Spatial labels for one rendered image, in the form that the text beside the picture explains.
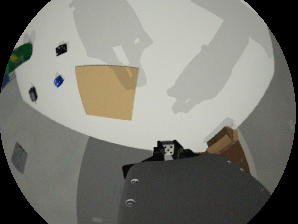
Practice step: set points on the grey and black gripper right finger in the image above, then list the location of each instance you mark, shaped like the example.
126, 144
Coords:
180, 152

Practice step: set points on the white die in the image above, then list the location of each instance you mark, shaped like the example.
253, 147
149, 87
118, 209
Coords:
169, 147

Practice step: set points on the green soda can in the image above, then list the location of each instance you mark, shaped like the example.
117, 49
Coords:
19, 55

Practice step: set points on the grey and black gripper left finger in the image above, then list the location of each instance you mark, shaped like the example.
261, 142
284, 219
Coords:
158, 153

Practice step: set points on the open brown cardboard box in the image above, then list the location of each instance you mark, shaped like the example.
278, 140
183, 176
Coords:
217, 143

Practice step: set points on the blue die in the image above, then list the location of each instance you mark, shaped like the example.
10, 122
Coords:
58, 81

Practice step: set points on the tan square mat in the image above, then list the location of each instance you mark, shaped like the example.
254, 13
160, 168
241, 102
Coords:
107, 90

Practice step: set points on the black die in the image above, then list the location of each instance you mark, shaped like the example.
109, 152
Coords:
61, 49

